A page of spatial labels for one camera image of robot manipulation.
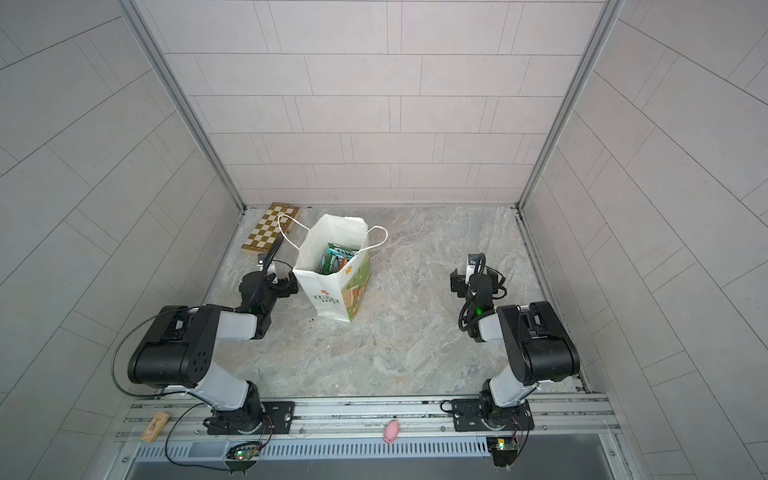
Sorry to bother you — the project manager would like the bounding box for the left circuit board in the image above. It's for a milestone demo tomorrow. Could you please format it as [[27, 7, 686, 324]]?
[[224, 441, 263, 475]]

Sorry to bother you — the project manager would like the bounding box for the pink eraser on rail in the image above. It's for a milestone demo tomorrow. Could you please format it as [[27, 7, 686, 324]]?
[[383, 419, 400, 444]]

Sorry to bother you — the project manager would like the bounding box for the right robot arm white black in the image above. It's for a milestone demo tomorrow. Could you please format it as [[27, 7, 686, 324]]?
[[449, 253, 580, 432]]

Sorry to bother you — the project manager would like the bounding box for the teal mint candy bag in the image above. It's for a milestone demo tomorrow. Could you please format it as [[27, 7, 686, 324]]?
[[319, 243, 357, 275]]

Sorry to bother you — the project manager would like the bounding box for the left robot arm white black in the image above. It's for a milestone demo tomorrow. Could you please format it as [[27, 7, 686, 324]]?
[[127, 268, 298, 435]]

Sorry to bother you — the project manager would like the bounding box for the circuit board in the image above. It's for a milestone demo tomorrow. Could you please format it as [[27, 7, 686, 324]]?
[[224, 441, 263, 475], [486, 437, 522, 468]]

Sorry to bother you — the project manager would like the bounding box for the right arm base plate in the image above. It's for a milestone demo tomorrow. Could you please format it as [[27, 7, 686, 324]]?
[[448, 397, 535, 432]]

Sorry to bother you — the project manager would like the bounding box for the white paper bag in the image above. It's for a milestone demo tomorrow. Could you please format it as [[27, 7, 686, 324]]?
[[289, 214, 389, 322]]

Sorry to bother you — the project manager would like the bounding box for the wooden chessboard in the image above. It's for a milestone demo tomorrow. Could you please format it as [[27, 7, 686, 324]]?
[[241, 203, 301, 253]]

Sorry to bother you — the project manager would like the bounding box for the right circuit board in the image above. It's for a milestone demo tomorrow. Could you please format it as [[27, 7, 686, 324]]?
[[486, 437, 522, 468]]

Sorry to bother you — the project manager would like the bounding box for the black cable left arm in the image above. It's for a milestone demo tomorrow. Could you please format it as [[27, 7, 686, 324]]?
[[110, 305, 241, 472]]

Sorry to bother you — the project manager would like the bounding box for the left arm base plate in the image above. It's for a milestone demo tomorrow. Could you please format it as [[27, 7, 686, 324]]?
[[203, 401, 296, 435]]

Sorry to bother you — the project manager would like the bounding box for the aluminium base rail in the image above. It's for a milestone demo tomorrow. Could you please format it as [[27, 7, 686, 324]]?
[[112, 393, 620, 468]]

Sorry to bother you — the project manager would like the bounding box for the wooden block on rail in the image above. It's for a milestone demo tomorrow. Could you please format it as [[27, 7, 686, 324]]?
[[140, 411, 170, 443]]

